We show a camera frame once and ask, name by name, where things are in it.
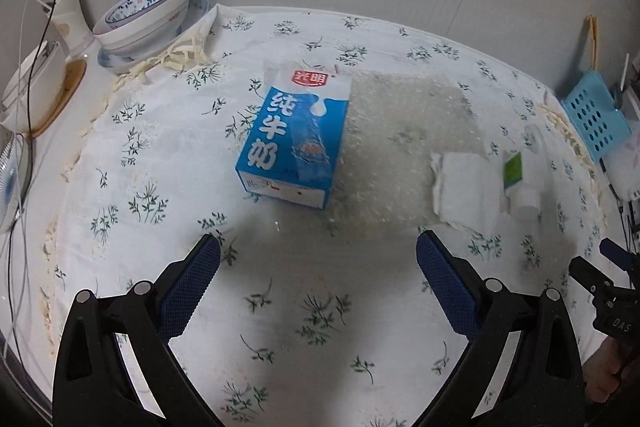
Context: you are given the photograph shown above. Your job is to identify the blue milk carton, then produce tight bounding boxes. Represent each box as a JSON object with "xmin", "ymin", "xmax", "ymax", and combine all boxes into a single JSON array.
[{"xmin": 235, "ymin": 59, "xmax": 353, "ymax": 209}]

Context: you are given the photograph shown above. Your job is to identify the blue striped plate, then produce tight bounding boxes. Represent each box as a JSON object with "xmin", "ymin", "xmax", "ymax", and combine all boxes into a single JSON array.
[{"xmin": 0, "ymin": 134, "xmax": 33, "ymax": 235}]

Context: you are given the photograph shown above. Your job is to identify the blue patterned bowl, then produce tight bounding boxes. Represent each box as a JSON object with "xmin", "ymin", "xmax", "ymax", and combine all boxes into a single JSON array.
[{"xmin": 92, "ymin": 0, "xmax": 191, "ymax": 58}]

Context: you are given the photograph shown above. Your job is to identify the white rice cooker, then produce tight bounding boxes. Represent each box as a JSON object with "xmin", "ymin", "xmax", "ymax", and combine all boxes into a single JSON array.
[{"xmin": 602, "ymin": 142, "xmax": 640, "ymax": 200}]

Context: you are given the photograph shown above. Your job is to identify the blue patterned bowls on plate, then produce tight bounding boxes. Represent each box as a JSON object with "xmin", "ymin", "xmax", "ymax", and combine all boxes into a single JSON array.
[{"xmin": 97, "ymin": 0, "xmax": 211, "ymax": 75}]

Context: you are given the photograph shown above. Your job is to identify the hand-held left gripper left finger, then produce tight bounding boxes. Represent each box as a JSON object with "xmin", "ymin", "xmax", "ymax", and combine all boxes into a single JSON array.
[{"xmin": 52, "ymin": 234, "xmax": 226, "ymax": 427}]

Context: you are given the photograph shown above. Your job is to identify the white bottle green label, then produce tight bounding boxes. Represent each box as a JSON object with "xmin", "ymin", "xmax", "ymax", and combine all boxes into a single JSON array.
[{"xmin": 502, "ymin": 152, "xmax": 542, "ymax": 220}]

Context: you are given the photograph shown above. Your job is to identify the clear bubble wrap sheet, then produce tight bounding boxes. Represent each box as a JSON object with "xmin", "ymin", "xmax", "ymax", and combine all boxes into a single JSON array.
[{"xmin": 330, "ymin": 69, "xmax": 481, "ymax": 228}]

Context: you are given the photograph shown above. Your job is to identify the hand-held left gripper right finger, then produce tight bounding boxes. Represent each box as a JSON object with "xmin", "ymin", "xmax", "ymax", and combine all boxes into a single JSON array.
[{"xmin": 417, "ymin": 230, "xmax": 586, "ymax": 427}]

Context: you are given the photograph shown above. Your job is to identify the round wooden coaster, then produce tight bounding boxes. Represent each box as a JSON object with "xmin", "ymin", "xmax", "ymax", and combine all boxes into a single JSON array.
[{"xmin": 30, "ymin": 58, "xmax": 87, "ymax": 138}]

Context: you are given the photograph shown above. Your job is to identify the white floral tablecloth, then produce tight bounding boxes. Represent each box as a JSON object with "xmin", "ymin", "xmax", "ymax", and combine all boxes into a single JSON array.
[{"xmin": 37, "ymin": 4, "xmax": 608, "ymax": 427}]

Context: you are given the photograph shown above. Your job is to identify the blue plastic utensil basket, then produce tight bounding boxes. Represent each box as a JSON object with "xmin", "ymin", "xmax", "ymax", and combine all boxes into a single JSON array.
[{"xmin": 560, "ymin": 71, "xmax": 632, "ymax": 162}]

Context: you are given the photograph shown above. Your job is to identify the black cable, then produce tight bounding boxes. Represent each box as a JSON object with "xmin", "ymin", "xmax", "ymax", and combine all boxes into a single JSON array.
[{"xmin": 10, "ymin": 0, "xmax": 98, "ymax": 358}]

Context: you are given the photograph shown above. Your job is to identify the white cable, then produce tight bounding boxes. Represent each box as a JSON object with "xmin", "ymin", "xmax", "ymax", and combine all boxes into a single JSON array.
[{"xmin": 0, "ymin": 0, "xmax": 71, "ymax": 358}]

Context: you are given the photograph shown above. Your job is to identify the white paper cup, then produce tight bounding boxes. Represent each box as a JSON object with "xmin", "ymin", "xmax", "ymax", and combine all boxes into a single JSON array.
[{"xmin": 47, "ymin": 0, "xmax": 96, "ymax": 58}]

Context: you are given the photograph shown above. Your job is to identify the crumpled white tissue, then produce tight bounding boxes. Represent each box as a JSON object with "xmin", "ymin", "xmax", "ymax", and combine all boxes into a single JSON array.
[{"xmin": 430, "ymin": 151, "xmax": 506, "ymax": 230}]

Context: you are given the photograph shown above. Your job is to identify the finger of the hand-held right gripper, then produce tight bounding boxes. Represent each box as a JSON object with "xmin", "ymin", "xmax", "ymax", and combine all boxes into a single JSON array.
[
  {"xmin": 570, "ymin": 256, "xmax": 616, "ymax": 295},
  {"xmin": 599, "ymin": 238, "xmax": 640, "ymax": 288}
]

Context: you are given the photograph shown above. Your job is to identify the white bowl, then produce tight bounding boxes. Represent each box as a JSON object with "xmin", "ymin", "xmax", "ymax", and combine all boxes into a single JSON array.
[
  {"xmin": 0, "ymin": 57, "xmax": 68, "ymax": 132},
  {"xmin": 2, "ymin": 41, "xmax": 63, "ymax": 108}
]

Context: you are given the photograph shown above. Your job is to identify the person's right hand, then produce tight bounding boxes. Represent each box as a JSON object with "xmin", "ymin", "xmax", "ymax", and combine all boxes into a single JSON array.
[{"xmin": 585, "ymin": 337, "xmax": 640, "ymax": 403}]

